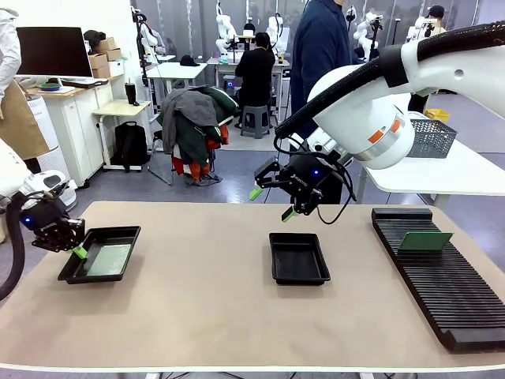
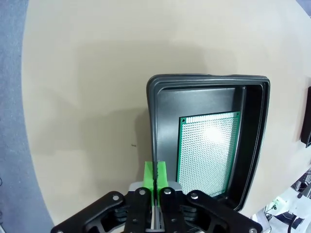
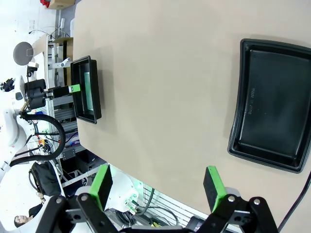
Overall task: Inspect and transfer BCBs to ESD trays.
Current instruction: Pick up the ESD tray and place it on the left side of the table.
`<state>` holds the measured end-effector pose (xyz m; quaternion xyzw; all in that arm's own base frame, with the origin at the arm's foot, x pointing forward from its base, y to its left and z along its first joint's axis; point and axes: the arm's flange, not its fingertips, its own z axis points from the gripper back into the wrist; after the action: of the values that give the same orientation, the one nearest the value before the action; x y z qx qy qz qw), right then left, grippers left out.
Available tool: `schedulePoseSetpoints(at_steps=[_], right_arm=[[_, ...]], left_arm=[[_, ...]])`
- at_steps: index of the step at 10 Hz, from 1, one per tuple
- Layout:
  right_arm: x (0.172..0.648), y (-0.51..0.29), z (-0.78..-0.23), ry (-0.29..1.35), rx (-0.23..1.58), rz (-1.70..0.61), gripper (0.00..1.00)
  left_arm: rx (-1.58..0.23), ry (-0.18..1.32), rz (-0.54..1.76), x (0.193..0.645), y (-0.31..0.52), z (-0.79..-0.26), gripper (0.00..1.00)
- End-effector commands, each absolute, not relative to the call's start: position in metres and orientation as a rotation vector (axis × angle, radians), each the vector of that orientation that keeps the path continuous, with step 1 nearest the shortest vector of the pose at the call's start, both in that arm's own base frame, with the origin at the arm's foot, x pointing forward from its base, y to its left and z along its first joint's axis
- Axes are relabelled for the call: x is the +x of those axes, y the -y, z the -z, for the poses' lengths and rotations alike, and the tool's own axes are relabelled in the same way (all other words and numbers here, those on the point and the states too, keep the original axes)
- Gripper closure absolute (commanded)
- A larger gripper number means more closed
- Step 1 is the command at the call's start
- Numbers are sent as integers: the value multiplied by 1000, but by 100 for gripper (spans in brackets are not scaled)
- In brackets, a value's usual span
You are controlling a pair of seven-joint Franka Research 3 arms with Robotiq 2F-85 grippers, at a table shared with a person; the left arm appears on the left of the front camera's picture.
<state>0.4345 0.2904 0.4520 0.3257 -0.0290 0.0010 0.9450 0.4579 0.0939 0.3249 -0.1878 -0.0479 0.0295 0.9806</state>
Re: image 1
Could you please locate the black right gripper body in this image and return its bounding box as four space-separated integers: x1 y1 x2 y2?
280 152 340 208

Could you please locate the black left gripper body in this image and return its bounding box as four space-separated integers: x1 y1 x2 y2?
19 195 72 248

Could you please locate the green perforated circuit board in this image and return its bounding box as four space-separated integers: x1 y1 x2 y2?
84 243 133 276
397 231 455 253

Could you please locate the black plastic ESD tray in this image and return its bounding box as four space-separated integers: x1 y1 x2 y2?
268 231 331 285
58 225 142 285

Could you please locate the grey plastic stool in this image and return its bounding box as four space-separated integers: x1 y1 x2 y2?
240 104 273 139

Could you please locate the white air purifier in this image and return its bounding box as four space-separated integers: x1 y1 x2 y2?
27 96 78 208

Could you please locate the pile of jackets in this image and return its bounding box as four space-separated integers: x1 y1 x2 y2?
157 84 241 186

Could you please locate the brown paper bag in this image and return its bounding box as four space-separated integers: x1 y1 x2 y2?
0 78 51 161

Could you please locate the seated person in black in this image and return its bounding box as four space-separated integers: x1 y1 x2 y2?
235 32 276 107

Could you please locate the white storage cabinet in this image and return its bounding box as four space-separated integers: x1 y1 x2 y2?
25 77 119 186

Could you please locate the black backpack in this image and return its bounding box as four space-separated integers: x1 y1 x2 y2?
112 121 150 174

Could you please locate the white work table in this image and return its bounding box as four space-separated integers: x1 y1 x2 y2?
361 110 505 212

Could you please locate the grey mesh basket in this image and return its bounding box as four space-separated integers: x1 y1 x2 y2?
405 118 458 159

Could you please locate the person in navy coat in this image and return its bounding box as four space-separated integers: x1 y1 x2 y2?
290 0 356 205

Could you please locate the small white side table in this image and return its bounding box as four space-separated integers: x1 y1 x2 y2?
92 99 153 173

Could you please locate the white desk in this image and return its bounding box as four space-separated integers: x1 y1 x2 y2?
145 62 209 115

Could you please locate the black laptop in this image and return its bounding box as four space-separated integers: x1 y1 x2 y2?
58 77 110 90

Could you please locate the black slotted board rack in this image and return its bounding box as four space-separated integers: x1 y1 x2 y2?
371 208 505 353

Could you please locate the black computer monitor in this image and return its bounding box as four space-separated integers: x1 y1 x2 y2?
15 26 94 78

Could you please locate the person in white hoodie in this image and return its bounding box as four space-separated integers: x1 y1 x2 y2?
0 7 21 99

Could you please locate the person in beige shirt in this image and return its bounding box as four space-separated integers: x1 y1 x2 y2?
425 4 447 33

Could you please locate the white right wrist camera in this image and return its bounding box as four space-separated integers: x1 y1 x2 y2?
305 133 344 161

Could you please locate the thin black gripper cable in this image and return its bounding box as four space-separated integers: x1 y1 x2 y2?
315 157 358 226

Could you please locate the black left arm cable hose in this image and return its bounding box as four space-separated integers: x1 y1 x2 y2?
0 197 27 302

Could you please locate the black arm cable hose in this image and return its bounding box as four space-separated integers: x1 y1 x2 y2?
0 197 27 302
274 22 505 140

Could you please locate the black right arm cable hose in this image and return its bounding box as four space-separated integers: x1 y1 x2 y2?
274 22 505 140

